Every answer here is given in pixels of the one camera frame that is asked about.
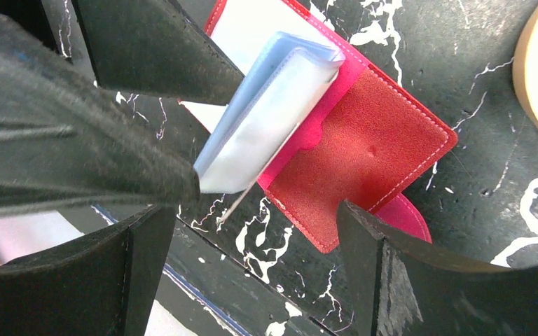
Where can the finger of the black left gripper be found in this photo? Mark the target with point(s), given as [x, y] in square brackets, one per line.
[154, 48]
[63, 143]

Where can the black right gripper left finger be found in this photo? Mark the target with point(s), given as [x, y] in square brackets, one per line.
[103, 283]

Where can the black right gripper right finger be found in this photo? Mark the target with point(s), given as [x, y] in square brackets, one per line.
[402, 285]

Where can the red card holder wallet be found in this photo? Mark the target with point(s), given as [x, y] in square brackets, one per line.
[366, 140]

